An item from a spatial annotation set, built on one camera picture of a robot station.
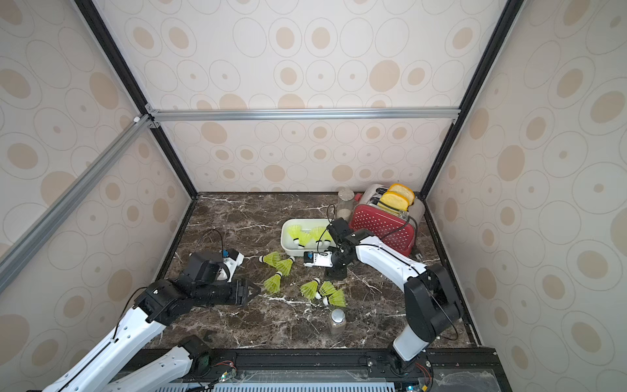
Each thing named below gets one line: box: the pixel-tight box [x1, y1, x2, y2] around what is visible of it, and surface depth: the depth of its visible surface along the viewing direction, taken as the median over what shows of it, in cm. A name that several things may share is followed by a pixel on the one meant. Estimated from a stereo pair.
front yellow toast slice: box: [379, 191, 410, 212], surface depth 90 cm
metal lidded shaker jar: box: [329, 308, 347, 335], surface depth 75 cm
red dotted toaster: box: [349, 183, 426, 257], surface depth 92 cm
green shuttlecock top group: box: [257, 251, 282, 268], surface depth 97 cm
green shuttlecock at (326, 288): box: [315, 280, 337, 300], surface depth 87 cm
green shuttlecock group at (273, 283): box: [263, 271, 283, 294], surface depth 91 cm
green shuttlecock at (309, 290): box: [299, 277, 321, 300], surface depth 90 cm
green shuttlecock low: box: [322, 288, 347, 308], surface depth 86 cm
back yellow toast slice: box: [386, 182, 415, 207], surface depth 93 cm
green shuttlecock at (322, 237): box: [312, 226, 335, 248], surface depth 102 cm
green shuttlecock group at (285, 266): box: [275, 256, 296, 277], surface depth 96 cm
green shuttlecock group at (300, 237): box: [287, 224, 313, 248], surface depth 102 cm
